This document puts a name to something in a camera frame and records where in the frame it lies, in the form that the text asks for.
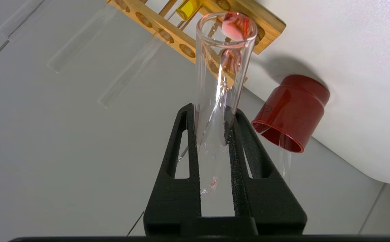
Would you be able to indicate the empty glass test tube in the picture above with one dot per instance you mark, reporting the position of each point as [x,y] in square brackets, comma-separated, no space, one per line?
[285,161]

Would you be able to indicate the yellow pigment glass test tube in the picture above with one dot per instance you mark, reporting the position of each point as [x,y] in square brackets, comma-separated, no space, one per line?
[188,8]

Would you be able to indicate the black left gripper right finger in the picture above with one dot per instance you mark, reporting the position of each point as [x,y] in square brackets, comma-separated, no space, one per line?
[275,208]

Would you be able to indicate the wooden test tube rack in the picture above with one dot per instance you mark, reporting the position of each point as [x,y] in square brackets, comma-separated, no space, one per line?
[269,23]

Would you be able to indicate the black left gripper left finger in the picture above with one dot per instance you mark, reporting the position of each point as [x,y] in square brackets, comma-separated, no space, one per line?
[168,201]

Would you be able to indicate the dark red plastic cup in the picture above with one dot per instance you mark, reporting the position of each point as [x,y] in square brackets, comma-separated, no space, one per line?
[292,107]

